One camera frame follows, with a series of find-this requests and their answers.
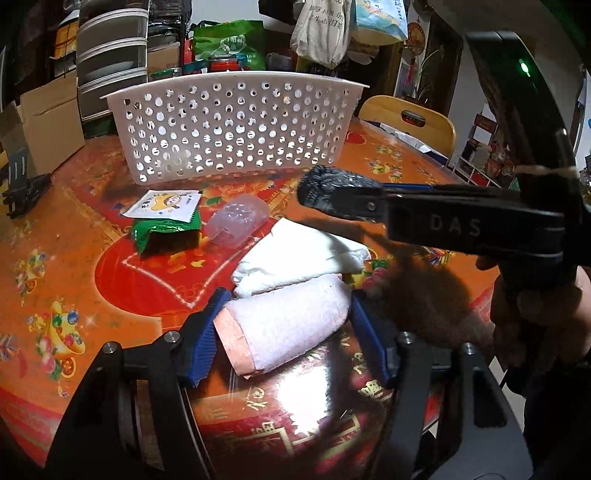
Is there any white cartoon snack packet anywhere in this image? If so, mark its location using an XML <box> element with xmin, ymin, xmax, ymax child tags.
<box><xmin>123</xmin><ymin>190</ymin><xmax>201</xmax><ymax>223</ymax></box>

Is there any black phone stand clamp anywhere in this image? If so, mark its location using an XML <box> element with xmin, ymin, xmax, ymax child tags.
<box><xmin>1</xmin><ymin>147</ymin><xmax>51</xmax><ymax>219</ymax></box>

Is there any open cardboard box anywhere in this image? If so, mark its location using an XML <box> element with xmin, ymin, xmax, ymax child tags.
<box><xmin>1</xmin><ymin>71</ymin><xmax>85</xmax><ymax>178</ymax></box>

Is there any red lid pickle jar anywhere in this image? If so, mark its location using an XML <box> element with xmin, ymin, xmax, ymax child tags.
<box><xmin>208</xmin><ymin>56</ymin><xmax>243</xmax><ymax>73</ymax></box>

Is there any brown cardboard box behind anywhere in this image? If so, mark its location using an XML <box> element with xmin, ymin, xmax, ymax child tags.
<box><xmin>147</xmin><ymin>42</ymin><xmax>181</xmax><ymax>81</ymax></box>

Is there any white shelf with boxes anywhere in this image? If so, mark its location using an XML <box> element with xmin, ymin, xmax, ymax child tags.
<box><xmin>447</xmin><ymin>104</ymin><xmax>514</xmax><ymax>188</ymax></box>

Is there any blue illustrated tote bag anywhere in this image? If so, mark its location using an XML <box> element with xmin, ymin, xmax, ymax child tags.
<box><xmin>353</xmin><ymin>0</ymin><xmax>408</xmax><ymax>46</ymax></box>

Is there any person's right hand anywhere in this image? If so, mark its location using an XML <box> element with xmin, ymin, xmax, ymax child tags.
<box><xmin>491</xmin><ymin>266</ymin><xmax>590</xmax><ymax>371</ymax></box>

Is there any wooden chair right side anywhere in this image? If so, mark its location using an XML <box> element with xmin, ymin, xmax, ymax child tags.
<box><xmin>359</xmin><ymin>95</ymin><xmax>456</xmax><ymax>158</ymax></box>

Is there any green snack packet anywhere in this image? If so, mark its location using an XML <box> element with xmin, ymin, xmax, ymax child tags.
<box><xmin>129</xmin><ymin>210</ymin><xmax>201</xmax><ymax>257</ymax></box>

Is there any white perforated plastic basket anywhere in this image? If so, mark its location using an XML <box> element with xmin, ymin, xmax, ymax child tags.
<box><xmin>105</xmin><ymin>71</ymin><xmax>366</xmax><ymax>186</ymax></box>

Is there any green shopping bag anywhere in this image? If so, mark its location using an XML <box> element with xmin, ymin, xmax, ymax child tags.
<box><xmin>192</xmin><ymin>20</ymin><xmax>266</xmax><ymax>71</ymax></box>

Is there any beige canvas tote bag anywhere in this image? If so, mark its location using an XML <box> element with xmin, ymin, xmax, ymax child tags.
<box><xmin>290</xmin><ymin>0</ymin><xmax>353</xmax><ymax>69</ymax></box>

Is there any white folded towel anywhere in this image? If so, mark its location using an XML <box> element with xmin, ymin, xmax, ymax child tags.
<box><xmin>231</xmin><ymin>218</ymin><xmax>370</xmax><ymax>298</ymax></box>

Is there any pink towel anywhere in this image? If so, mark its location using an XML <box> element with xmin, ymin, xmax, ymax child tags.
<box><xmin>213</xmin><ymin>274</ymin><xmax>352</xmax><ymax>378</ymax></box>

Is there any grey stacked drawer tower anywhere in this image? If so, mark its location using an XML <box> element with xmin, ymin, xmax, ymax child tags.
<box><xmin>76</xmin><ymin>0</ymin><xmax>149</xmax><ymax>122</ymax></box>

